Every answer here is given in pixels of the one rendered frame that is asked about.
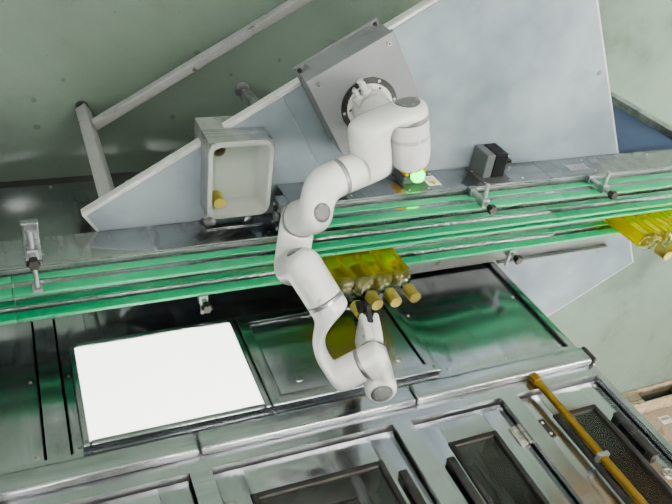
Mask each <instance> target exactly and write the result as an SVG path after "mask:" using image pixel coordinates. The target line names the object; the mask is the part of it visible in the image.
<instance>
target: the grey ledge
mask: <svg viewBox="0 0 672 504"><path fill-rule="evenodd" d="M607 237H608V236H604V237H598V238H591V239H584V240H577V241H570V242H564V243H557V244H550V245H543V246H536V247H530V248H523V249H516V253H515V254H516V255H520V256H521V257H523V261H525V260H532V259H538V258H545V257H551V256H557V255H564V254H570V253H577V252H583V251H590V250H596V249H603V248H608V246H607V245H605V242H606V240H607ZM506 257H507V256H506V255H505V254H504V251H502V252H496V253H489V254H482V255H475V256H468V257H462V258H455V259H448V260H441V261H434V262H428V263H421V264H414V265H407V266H408V267H409V269H410V271H411V274H417V273H423V272H430V271H436V270H443V269H449V268H456V267H462V266H469V265H476V264H482V263H489V262H495V261H496V262H497V263H498V264H504V263H505V260H506Z"/></svg>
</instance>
